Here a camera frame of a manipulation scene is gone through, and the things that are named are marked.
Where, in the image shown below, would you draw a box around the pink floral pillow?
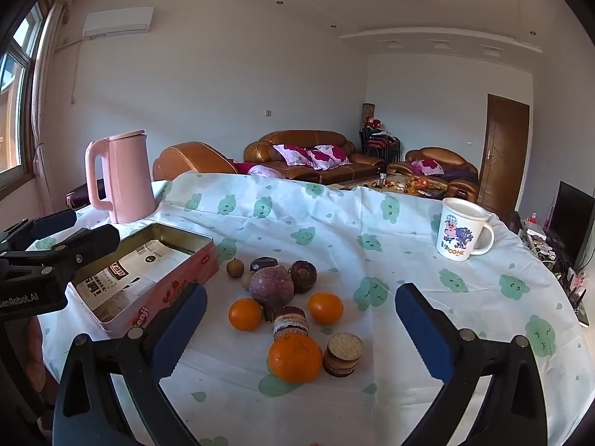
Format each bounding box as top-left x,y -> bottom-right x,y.
411,158 -> 446,176
306,144 -> 353,172
273,143 -> 313,167

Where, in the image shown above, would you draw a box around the brown wooden door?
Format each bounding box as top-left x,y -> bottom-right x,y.
477,94 -> 531,217

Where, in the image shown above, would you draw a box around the pink electric kettle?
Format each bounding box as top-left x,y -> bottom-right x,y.
84,130 -> 157,225

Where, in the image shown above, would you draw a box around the white tablecloth with green clouds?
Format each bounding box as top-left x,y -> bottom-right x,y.
28,172 -> 589,446

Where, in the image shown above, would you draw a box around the orange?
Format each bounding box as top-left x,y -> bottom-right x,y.
308,292 -> 345,326
228,298 -> 265,332
268,334 -> 323,384

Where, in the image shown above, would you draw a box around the brown leather armchair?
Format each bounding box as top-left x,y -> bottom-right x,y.
387,147 -> 480,203

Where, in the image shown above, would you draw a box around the pink tin box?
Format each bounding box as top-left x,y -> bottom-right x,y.
67,223 -> 220,339

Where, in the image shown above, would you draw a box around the cluttered television stand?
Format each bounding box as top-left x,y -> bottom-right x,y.
515,213 -> 595,327

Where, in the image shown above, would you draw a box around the purple sweet potato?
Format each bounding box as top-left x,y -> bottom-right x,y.
248,265 -> 296,322

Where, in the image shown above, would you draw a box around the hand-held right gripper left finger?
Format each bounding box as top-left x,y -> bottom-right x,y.
52,282 -> 208,446

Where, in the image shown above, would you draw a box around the cluttered coffee table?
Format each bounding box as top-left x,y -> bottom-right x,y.
340,173 -> 450,199

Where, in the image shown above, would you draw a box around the window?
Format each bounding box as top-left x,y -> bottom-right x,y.
0,4 -> 46,175

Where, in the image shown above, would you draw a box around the brown leather chaise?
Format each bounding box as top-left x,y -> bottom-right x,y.
152,141 -> 239,182

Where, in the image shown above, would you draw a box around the white air conditioner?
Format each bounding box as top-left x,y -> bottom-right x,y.
82,6 -> 154,38

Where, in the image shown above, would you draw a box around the round layered pastry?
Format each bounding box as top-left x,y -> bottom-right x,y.
322,333 -> 364,378
271,306 -> 310,341

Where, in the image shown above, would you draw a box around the white cartoon mug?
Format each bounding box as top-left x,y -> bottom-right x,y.
435,197 -> 495,264

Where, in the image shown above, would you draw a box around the pink curtain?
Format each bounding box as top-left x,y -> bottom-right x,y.
30,0 -> 71,217

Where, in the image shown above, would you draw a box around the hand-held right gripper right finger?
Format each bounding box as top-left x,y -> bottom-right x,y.
395,282 -> 549,446

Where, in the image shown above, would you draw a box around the black television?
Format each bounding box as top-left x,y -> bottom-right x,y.
547,180 -> 595,271

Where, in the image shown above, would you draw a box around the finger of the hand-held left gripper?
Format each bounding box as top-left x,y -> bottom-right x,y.
0,224 -> 122,284
0,209 -> 78,254

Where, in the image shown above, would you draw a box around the stacked dark chairs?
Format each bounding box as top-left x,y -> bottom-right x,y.
358,125 -> 401,162

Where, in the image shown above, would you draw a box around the brown leather sofa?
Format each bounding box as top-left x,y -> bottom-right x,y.
244,130 -> 387,185

